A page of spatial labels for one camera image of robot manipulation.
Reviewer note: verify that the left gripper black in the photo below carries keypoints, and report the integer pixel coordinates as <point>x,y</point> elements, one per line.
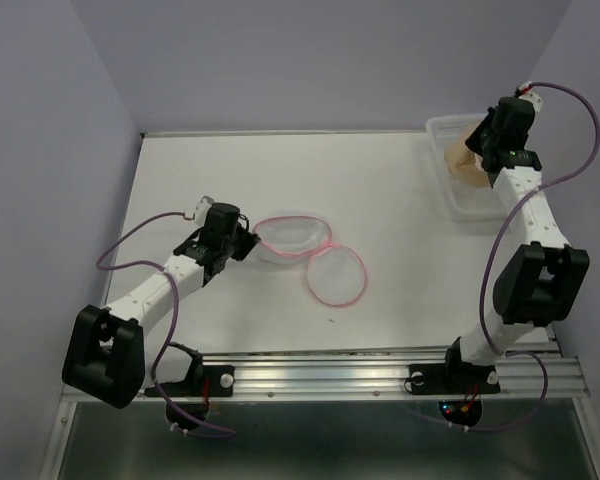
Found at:
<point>248,242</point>

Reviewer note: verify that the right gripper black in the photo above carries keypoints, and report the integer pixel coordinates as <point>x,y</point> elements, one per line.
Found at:
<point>473,141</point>

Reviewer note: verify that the beige bra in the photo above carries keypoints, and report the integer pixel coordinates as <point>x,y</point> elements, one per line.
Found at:
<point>462,163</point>

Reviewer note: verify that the white mesh laundry bag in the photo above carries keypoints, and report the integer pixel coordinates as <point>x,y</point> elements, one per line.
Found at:
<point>335,274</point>

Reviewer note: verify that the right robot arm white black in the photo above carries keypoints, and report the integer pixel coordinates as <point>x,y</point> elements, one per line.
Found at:
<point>540,282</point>

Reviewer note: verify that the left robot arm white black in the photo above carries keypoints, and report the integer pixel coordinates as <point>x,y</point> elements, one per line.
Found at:
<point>106,354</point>

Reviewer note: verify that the white plastic basket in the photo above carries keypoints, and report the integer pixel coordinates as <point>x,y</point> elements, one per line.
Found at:
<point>464,202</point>

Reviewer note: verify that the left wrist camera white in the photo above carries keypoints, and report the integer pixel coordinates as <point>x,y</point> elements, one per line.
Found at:
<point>199,212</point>

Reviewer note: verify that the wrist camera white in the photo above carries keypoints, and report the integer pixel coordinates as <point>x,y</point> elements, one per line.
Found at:
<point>199,212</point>
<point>525,91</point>

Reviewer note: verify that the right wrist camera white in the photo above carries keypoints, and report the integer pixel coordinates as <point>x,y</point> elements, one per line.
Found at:
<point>525,91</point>

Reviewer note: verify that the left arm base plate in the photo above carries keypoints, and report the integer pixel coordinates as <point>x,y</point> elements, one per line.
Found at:
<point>202,381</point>

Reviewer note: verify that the aluminium rail frame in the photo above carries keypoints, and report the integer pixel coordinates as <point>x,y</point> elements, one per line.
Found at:
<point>319,391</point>

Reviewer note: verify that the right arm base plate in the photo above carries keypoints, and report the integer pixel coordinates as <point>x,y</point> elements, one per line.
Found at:
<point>438,379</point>

